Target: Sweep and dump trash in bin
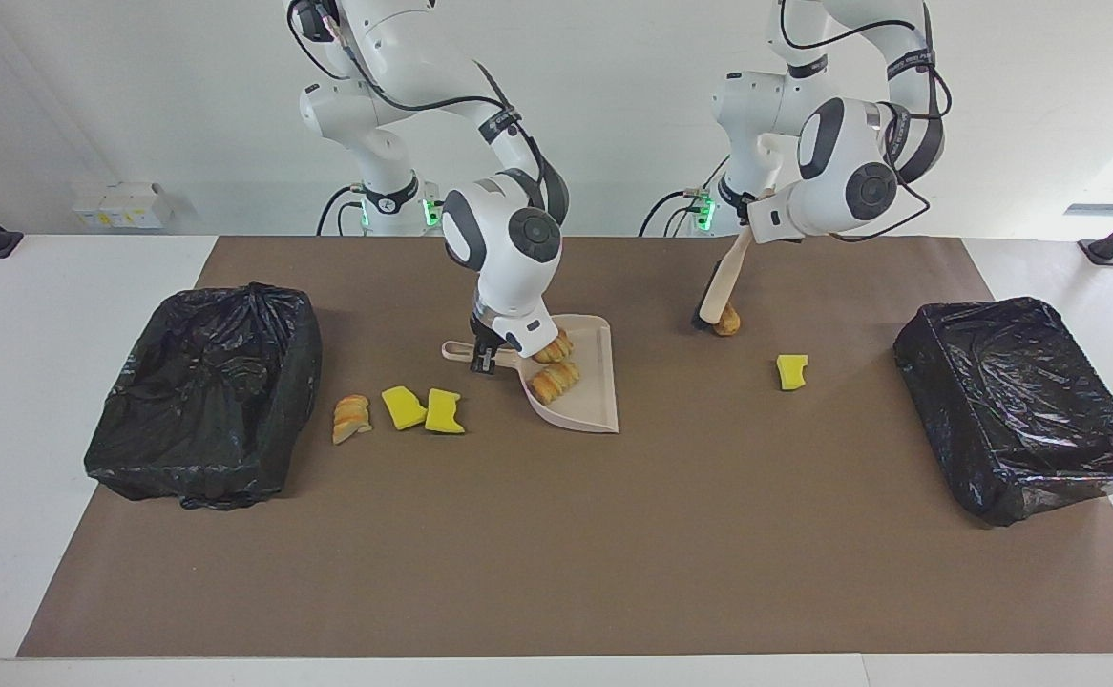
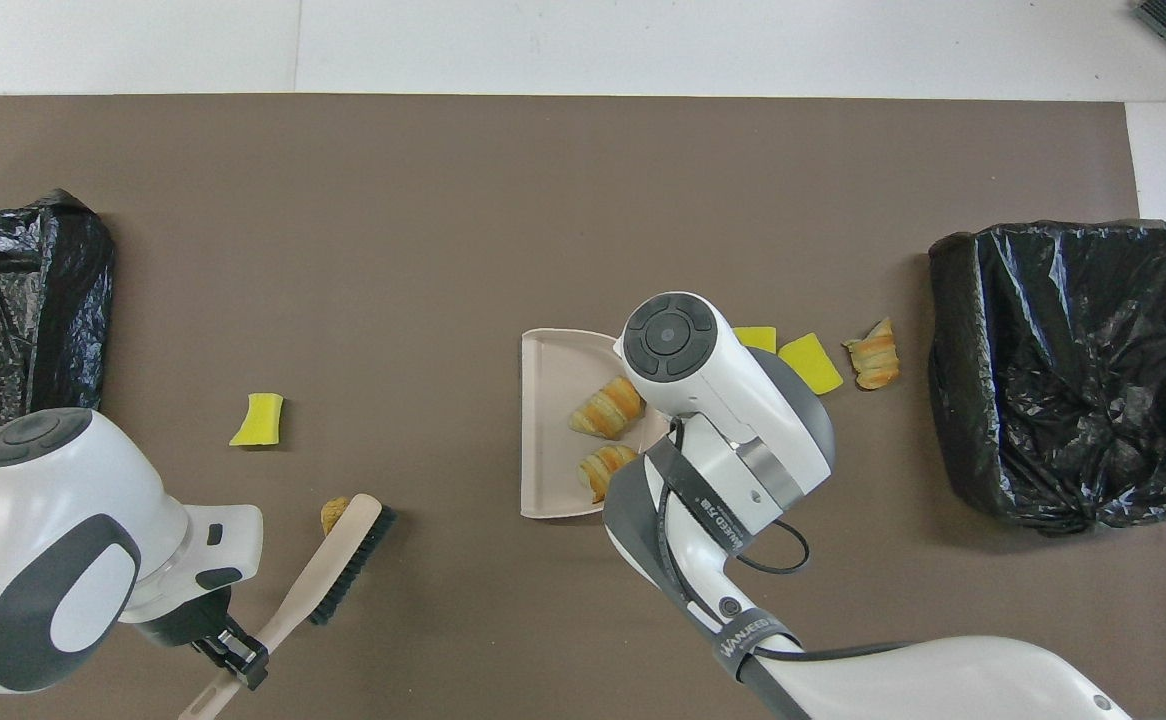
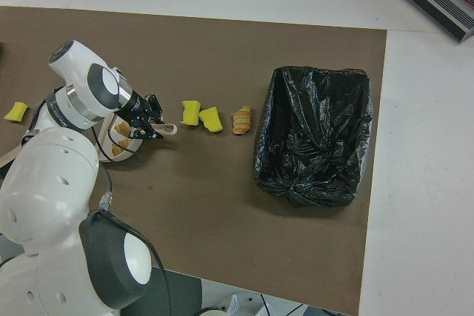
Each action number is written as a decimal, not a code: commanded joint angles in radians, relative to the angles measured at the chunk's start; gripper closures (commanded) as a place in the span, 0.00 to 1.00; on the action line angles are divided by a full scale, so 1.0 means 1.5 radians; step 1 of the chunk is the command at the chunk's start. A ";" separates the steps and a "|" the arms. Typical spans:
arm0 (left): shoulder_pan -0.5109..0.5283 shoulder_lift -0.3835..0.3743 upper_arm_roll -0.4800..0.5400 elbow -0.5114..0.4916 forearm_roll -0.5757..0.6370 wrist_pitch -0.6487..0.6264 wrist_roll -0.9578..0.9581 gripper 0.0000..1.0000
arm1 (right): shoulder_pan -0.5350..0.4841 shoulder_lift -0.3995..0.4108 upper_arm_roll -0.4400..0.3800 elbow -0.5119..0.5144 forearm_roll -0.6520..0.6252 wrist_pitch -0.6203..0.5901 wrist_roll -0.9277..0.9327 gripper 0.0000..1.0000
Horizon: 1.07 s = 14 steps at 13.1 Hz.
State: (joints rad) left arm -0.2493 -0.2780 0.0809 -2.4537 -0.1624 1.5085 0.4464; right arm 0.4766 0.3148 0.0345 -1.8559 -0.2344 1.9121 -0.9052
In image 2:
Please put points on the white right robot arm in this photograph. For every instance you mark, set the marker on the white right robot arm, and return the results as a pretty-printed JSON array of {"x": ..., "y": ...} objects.
[{"x": 723, "y": 390}]

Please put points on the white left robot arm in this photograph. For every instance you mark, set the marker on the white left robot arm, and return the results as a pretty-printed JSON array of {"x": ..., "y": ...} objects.
[{"x": 63, "y": 560}]

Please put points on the black bag lined bin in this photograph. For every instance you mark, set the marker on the black bag lined bin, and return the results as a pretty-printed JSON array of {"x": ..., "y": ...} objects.
[
  {"x": 1063, "y": 380},
  {"x": 3, "y": 300}
]

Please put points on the orange striped croissant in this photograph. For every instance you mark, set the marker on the orange striped croissant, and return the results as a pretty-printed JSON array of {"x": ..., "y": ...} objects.
[{"x": 607, "y": 408}]

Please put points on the brown table mat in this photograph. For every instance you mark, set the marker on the brown table mat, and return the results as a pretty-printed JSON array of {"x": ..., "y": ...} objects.
[{"x": 393, "y": 250}]

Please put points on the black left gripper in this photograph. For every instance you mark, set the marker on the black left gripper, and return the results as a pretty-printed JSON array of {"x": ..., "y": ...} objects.
[{"x": 183, "y": 620}]

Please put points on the beige plastic dustpan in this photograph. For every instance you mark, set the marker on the beige plastic dustpan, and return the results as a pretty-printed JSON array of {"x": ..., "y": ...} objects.
[{"x": 553, "y": 400}]

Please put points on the beige hand brush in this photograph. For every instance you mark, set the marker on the beige hand brush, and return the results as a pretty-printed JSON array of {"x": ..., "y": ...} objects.
[{"x": 343, "y": 550}]

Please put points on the yellow notched sponge piece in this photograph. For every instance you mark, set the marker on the yellow notched sponge piece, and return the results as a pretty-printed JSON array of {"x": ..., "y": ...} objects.
[{"x": 758, "y": 338}]

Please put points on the brown bread roll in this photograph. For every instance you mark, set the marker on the brown bread roll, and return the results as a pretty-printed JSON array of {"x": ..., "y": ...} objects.
[{"x": 333, "y": 515}]

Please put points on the small yellow sponge piece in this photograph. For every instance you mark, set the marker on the small yellow sponge piece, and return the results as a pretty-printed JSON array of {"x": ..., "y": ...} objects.
[{"x": 258, "y": 420}]

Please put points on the yellow wedge sponge piece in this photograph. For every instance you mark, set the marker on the yellow wedge sponge piece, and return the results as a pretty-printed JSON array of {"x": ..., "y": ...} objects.
[{"x": 815, "y": 362}]

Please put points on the pale striped croissant piece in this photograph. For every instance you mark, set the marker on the pale striped croissant piece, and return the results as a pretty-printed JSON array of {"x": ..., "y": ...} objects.
[{"x": 873, "y": 353}]

